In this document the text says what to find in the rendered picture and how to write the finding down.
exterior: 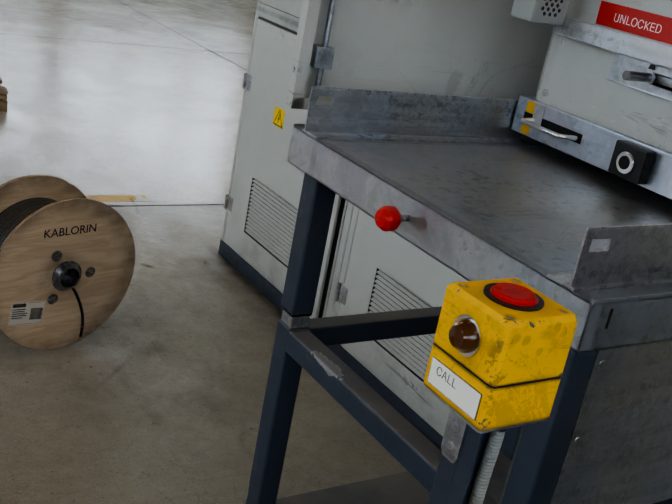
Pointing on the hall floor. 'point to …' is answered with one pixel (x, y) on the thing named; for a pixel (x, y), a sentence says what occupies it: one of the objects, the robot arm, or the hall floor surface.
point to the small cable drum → (59, 262)
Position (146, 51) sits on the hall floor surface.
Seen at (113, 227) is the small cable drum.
